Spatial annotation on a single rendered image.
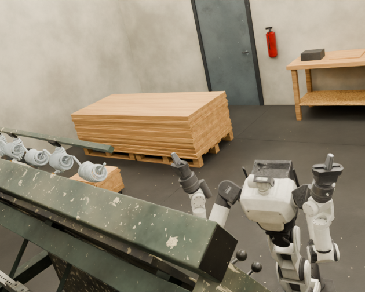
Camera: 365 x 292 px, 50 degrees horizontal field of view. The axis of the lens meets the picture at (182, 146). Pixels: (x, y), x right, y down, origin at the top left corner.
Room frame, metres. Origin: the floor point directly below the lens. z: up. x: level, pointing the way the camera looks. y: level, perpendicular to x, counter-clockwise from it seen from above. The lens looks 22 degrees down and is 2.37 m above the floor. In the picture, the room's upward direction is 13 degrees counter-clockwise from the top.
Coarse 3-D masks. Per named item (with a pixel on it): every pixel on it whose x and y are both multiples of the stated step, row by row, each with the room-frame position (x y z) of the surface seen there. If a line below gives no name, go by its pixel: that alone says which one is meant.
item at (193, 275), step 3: (165, 261) 0.91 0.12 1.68; (171, 264) 0.89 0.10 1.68; (174, 267) 0.88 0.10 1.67; (177, 267) 0.89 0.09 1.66; (180, 267) 0.90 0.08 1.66; (180, 270) 0.90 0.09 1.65; (183, 270) 0.90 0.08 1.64; (186, 270) 0.91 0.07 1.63; (186, 273) 0.91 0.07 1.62; (189, 273) 0.92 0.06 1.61; (192, 273) 0.92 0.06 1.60; (195, 273) 0.93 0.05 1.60; (192, 276) 0.92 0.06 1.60; (195, 276) 0.93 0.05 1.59; (198, 276) 0.94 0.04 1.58; (195, 279) 0.93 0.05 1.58
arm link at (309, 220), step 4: (316, 216) 1.52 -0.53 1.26; (308, 220) 1.53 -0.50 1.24; (312, 220) 1.52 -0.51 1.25; (308, 224) 1.53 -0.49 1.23; (312, 224) 1.51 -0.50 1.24; (308, 228) 1.52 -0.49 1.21; (312, 228) 1.50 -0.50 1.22; (312, 232) 1.49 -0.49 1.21; (312, 236) 1.48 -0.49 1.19; (312, 240) 1.47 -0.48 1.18; (332, 240) 1.44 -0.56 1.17; (308, 244) 1.46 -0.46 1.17; (312, 244) 1.46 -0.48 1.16; (332, 244) 1.42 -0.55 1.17; (336, 244) 1.41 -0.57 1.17; (308, 248) 1.43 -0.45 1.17; (336, 248) 1.39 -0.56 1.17; (308, 252) 1.41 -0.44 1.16; (336, 252) 1.38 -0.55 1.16; (308, 256) 1.42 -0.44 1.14; (336, 256) 1.37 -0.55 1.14; (308, 260) 1.43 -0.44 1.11; (336, 260) 1.37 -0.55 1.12
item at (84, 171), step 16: (0, 128) 1.76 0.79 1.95; (0, 144) 1.77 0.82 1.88; (16, 144) 1.66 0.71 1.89; (80, 144) 1.29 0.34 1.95; (96, 144) 1.23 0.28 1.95; (32, 160) 1.50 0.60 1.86; (48, 160) 1.52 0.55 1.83; (64, 160) 1.42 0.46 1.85; (80, 176) 1.26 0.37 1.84; (96, 176) 1.20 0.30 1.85
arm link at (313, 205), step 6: (306, 192) 1.46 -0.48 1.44; (312, 192) 1.39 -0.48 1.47; (306, 198) 1.46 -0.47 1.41; (312, 198) 1.41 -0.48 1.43; (318, 198) 1.37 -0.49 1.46; (324, 198) 1.36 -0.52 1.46; (330, 198) 1.37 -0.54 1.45; (306, 204) 1.40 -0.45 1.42; (312, 204) 1.38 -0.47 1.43; (318, 204) 1.38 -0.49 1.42; (324, 204) 1.38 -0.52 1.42; (330, 204) 1.40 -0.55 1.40; (306, 210) 1.40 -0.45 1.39; (312, 210) 1.37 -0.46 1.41; (318, 210) 1.37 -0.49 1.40; (324, 210) 1.40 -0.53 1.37; (312, 216) 1.37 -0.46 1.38
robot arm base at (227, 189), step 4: (224, 180) 1.84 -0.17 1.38; (228, 180) 1.84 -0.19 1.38; (220, 184) 1.83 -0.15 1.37; (224, 184) 1.83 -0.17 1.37; (228, 184) 1.82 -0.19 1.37; (232, 184) 1.82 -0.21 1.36; (220, 188) 1.82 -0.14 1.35; (224, 188) 1.82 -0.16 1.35; (228, 188) 1.81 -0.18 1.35; (232, 188) 1.81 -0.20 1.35; (236, 188) 1.80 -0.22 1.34; (240, 188) 1.80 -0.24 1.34; (220, 192) 1.81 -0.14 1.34; (224, 192) 1.81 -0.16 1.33; (228, 192) 1.80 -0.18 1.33; (232, 192) 1.79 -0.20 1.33; (236, 192) 1.79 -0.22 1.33; (224, 196) 1.79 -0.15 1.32; (228, 196) 1.79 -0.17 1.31; (232, 196) 1.78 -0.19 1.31; (236, 196) 1.78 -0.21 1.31; (228, 200) 1.78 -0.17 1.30; (232, 200) 1.77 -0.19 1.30; (236, 200) 1.83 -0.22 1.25; (232, 204) 1.83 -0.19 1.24
